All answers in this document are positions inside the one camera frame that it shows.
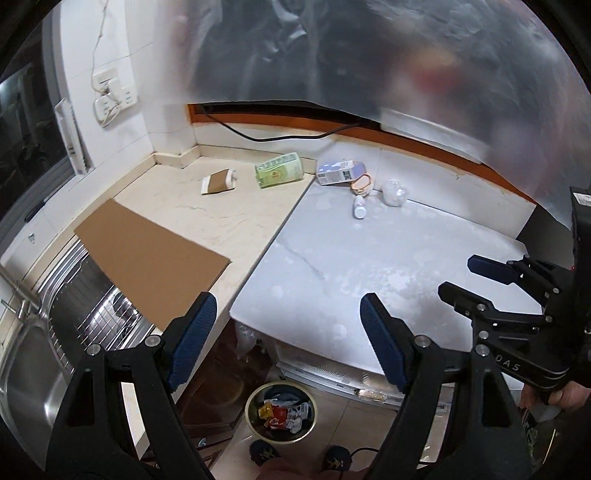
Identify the crushed brown paper cup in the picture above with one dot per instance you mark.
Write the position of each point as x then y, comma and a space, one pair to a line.
217, 182

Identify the round dark trash bin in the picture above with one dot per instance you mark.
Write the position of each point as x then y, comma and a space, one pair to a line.
258, 432

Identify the metal faucet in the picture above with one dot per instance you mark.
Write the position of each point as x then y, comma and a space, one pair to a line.
21, 295

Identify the white low table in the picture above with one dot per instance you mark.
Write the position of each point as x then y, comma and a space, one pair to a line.
323, 369

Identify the dark glass window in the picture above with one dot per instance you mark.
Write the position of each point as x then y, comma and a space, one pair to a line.
27, 129

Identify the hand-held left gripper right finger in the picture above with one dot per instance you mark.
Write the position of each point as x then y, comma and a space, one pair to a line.
383, 341

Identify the brown wooden window sill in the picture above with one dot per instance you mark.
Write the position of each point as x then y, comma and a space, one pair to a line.
196, 115

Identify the white power strip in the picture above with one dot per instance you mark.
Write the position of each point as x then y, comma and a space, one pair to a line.
127, 99

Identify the white wall socket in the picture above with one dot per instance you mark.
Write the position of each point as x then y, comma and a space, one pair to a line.
104, 76

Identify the orange snack bag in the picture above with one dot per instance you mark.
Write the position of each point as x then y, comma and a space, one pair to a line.
265, 410

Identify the clear plastic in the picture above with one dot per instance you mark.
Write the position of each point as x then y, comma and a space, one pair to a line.
395, 193

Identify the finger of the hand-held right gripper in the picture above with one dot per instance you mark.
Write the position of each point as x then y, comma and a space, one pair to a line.
466, 300
489, 270

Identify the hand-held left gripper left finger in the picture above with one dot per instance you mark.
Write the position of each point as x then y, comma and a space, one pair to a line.
194, 341

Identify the person's shoe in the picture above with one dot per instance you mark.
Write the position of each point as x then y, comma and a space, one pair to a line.
337, 458
263, 452

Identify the stainless steel sink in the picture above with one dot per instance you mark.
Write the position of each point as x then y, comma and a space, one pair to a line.
27, 383

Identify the small white bottle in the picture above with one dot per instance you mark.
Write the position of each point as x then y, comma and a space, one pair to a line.
359, 208

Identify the translucent plastic window sheet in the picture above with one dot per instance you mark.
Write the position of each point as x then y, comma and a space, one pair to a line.
369, 55

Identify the dark brown cabinet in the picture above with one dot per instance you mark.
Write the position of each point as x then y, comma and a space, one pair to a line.
217, 383

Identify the purple and white box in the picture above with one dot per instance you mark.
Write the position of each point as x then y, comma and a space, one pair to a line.
337, 173

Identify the person's right shoe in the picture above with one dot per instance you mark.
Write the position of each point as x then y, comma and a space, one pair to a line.
337, 458

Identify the white plastic bag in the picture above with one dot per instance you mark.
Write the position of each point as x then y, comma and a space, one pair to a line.
247, 341

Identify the brown cardboard sheet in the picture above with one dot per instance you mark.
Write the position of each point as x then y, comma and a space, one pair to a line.
147, 258

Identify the person's right hand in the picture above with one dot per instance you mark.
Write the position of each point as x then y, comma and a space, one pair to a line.
575, 396

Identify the person's left shoe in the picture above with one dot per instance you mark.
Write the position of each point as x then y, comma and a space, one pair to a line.
263, 452

